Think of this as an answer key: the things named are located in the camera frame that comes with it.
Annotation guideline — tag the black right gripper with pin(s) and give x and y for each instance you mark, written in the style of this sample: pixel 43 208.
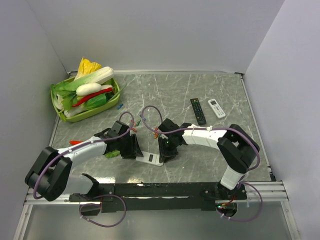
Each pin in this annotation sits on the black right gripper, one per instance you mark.
pixel 164 154

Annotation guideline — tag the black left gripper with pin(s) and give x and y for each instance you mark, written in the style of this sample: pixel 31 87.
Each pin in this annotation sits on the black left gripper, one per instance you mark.
pixel 134 149

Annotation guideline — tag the red white remote control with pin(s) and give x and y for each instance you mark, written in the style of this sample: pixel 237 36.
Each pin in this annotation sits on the red white remote control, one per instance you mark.
pixel 150 158

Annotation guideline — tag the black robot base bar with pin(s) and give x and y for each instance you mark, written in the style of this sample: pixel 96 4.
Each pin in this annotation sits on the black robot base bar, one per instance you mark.
pixel 160 196

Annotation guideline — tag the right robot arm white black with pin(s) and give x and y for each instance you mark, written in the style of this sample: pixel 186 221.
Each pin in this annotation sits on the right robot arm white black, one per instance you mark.
pixel 236 146

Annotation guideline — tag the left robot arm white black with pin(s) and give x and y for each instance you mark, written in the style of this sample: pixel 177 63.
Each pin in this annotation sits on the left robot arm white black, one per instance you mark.
pixel 51 174

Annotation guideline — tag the black TV remote control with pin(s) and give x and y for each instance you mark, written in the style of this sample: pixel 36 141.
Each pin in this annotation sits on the black TV remote control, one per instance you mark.
pixel 198 112

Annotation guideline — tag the white air conditioner remote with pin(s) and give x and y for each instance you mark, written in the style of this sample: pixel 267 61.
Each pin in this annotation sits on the white air conditioner remote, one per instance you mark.
pixel 218 111

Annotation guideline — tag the green plastic basket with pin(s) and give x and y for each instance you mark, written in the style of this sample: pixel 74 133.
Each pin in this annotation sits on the green plastic basket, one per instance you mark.
pixel 93 106

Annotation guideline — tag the orange carrot toy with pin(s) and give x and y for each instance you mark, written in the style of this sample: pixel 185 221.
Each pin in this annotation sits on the orange carrot toy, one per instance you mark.
pixel 111 154

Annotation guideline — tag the red chili pepper toy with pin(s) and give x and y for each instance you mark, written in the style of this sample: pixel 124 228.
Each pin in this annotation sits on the red chili pepper toy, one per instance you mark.
pixel 92 95

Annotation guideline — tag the white radish toy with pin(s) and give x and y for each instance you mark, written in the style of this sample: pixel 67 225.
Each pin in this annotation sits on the white radish toy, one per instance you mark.
pixel 87 89

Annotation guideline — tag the green leafy vegetable toy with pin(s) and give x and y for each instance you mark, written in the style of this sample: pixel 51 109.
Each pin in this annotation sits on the green leafy vegetable toy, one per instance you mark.
pixel 66 94

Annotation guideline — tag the napa cabbage toy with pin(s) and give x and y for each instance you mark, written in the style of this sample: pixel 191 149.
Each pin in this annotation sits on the napa cabbage toy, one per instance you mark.
pixel 92 72

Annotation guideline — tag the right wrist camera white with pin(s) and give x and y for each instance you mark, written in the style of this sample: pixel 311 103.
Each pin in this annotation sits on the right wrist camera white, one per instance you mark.
pixel 164 136

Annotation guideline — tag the aluminium frame rail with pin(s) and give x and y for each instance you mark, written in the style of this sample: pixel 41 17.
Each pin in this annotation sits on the aluminium frame rail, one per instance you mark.
pixel 258 191

